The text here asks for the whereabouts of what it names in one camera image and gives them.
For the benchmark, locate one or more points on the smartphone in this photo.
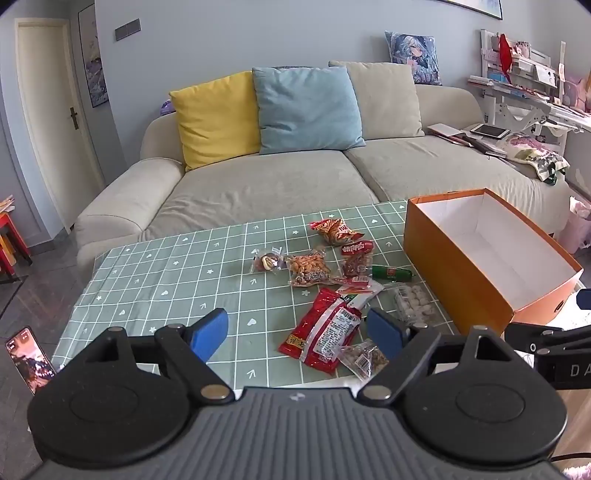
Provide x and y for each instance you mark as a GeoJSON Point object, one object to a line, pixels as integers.
{"type": "Point", "coordinates": [30, 360]}

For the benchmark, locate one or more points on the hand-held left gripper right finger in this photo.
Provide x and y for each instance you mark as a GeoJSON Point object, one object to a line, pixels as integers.
{"type": "Point", "coordinates": [383, 334]}

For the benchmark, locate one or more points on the pink bin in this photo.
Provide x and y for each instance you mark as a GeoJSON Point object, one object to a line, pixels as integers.
{"type": "Point", "coordinates": [577, 230]}

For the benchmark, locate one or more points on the floral cushion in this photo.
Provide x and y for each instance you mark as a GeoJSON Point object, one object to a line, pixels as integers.
{"type": "Point", "coordinates": [531, 152]}

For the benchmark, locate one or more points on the small clear nut packet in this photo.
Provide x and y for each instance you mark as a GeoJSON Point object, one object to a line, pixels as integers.
{"type": "Point", "coordinates": [362, 360]}

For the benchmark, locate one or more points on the green sausage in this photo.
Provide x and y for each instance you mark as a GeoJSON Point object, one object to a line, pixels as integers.
{"type": "Point", "coordinates": [390, 273]}

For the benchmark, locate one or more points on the clear packet of pale snacks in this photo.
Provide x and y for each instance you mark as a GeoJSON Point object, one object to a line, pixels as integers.
{"type": "Point", "coordinates": [413, 302]}

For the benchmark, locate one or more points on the red hanging ornament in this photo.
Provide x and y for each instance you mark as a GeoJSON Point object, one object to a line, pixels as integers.
{"type": "Point", "coordinates": [505, 50]}

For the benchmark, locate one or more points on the white door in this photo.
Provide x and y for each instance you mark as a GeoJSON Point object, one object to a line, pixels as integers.
{"type": "Point", "coordinates": [51, 115]}

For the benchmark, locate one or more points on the beige pillow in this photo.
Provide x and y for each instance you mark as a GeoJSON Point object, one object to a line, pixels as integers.
{"type": "Point", "coordinates": [388, 101]}

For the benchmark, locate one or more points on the pile of books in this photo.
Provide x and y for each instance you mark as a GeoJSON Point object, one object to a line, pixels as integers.
{"type": "Point", "coordinates": [448, 130]}

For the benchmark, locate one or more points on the white desk with shelf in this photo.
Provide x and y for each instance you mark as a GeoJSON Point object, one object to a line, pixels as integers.
{"type": "Point", "coordinates": [508, 106]}

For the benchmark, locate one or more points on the small clear chocolate packet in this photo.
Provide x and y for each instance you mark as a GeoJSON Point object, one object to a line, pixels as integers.
{"type": "Point", "coordinates": [268, 262]}

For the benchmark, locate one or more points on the large red snack packet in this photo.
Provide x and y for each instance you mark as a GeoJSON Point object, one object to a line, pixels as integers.
{"type": "Point", "coordinates": [323, 330]}

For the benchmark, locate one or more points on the clear packet of orange snacks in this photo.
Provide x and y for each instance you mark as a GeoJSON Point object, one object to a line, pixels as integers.
{"type": "Point", "coordinates": [308, 268]}

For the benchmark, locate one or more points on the light blue pillow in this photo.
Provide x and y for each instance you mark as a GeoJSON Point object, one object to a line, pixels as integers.
{"type": "Point", "coordinates": [304, 108]}

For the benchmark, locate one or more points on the red stool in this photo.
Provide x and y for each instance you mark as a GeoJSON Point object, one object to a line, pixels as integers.
{"type": "Point", "coordinates": [11, 240]}

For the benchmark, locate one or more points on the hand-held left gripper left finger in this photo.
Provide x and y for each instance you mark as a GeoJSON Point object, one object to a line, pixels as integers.
{"type": "Point", "coordinates": [210, 334]}

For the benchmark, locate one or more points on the wall poster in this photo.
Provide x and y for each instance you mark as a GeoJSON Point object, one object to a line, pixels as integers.
{"type": "Point", "coordinates": [94, 60]}

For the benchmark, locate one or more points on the red striped snack packet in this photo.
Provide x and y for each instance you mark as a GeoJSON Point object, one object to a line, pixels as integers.
{"type": "Point", "coordinates": [336, 230]}

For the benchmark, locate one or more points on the red dried fruit packet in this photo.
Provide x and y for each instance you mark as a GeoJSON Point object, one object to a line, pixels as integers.
{"type": "Point", "coordinates": [356, 261]}

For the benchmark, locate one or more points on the orange cardboard box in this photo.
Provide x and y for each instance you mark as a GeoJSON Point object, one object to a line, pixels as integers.
{"type": "Point", "coordinates": [443, 258]}

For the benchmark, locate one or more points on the framed wall picture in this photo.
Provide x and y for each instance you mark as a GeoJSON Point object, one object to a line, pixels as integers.
{"type": "Point", "coordinates": [480, 7]}

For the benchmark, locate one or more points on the white and red snack packet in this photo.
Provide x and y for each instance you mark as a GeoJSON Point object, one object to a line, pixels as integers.
{"type": "Point", "coordinates": [360, 295]}

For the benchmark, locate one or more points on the green checked tablecloth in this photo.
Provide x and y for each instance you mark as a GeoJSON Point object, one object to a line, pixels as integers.
{"type": "Point", "coordinates": [184, 277]}

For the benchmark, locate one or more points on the yellow pillow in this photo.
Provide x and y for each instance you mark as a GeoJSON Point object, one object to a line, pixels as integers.
{"type": "Point", "coordinates": [217, 120]}

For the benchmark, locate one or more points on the white tablet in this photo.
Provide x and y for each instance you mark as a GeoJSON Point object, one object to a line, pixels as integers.
{"type": "Point", "coordinates": [490, 131]}

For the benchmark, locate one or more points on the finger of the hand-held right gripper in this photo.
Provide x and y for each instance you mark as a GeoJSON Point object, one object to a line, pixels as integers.
{"type": "Point", "coordinates": [584, 300]}
{"type": "Point", "coordinates": [531, 337]}

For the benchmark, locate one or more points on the grey switch panel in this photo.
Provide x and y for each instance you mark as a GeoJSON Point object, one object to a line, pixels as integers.
{"type": "Point", "coordinates": [127, 29]}

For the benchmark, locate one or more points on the beige sofa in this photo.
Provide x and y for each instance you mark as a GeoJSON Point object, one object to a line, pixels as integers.
{"type": "Point", "coordinates": [277, 180]}

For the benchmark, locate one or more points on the anime print pillow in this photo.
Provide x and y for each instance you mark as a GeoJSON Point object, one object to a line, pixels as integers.
{"type": "Point", "coordinates": [413, 57]}

